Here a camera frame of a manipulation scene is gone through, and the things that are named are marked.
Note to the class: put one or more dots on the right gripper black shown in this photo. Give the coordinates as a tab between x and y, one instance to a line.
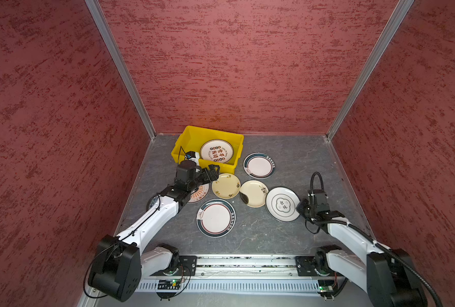
300	206

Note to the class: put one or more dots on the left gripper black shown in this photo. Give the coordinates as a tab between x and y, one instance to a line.
215	175

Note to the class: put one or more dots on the white plate red characters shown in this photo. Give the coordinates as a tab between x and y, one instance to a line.
217	150

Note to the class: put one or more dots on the white plate green quatrefoil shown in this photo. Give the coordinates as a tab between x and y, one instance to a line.
282	203

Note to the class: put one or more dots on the cream plate black brushstroke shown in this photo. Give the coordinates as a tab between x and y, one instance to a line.
253	193

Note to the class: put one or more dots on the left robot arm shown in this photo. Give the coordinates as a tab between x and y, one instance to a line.
132	241

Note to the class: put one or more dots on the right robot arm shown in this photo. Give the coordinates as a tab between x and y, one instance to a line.
386	275

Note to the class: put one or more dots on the yellow plastic bin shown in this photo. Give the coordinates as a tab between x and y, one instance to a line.
193	138

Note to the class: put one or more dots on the white plate orange sunburst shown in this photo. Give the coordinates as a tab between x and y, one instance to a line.
200	193

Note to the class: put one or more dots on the cream plate small motifs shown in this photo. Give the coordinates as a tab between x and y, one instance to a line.
227	186

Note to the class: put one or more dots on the white plate green rim near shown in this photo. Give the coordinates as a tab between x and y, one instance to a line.
216	218

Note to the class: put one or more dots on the white plate green rim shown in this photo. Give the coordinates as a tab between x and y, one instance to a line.
259	165
216	218

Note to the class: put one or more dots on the white plate green rim far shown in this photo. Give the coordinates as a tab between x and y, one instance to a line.
259	165

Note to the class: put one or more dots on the teal patterned small plate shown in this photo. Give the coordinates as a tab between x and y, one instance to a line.
153	202

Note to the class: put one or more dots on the right controller board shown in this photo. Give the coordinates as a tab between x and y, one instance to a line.
326	288

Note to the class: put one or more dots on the controller board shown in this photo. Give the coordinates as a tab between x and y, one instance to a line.
326	288
169	285

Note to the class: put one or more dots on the left controller board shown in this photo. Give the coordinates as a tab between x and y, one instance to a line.
169	285

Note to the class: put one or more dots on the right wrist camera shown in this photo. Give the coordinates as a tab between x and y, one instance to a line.
317	197

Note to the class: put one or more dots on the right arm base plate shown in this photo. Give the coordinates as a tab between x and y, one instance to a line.
311	266

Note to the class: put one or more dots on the aluminium front rail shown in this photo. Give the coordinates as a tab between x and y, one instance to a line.
246	264

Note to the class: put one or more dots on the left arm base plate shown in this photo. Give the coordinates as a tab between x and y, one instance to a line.
181	265

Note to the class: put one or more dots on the left aluminium corner post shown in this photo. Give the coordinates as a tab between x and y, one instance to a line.
110	42

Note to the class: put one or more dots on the aluminium corner post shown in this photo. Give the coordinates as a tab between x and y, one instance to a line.
395	20
110	42

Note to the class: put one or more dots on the right aluminium corner post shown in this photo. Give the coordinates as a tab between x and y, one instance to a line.
395	20

